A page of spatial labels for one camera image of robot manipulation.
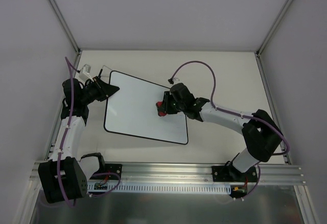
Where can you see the aluminium frame post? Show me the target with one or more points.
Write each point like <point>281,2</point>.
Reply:
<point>64,25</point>
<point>281,14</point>

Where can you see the right aluminium frame post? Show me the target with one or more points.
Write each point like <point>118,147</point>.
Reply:
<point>281,14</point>

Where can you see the aluminium mounting rail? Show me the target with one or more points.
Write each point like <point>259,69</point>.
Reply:
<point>200,173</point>

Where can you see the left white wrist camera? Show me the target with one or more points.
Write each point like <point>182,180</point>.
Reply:
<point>84,73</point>

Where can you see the left aluminium frame post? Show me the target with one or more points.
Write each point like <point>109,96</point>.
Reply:
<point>64,25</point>

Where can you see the red whiteboard eraser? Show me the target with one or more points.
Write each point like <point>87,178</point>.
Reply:
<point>160,109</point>

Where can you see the white board with black frame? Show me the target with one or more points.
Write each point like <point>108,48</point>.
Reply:
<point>132,111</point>

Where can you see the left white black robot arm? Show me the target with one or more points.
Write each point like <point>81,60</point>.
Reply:
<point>63,177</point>

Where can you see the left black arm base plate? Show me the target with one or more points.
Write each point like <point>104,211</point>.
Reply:
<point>112,169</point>

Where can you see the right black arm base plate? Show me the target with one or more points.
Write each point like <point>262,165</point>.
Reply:
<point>228,173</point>

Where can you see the white slotted cable duct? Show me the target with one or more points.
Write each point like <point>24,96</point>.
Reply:
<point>220,189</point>

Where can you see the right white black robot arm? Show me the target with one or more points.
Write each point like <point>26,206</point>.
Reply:
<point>260,133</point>

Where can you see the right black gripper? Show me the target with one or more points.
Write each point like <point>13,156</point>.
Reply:
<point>165,104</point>

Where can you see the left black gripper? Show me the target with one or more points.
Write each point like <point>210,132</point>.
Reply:
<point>99,89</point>

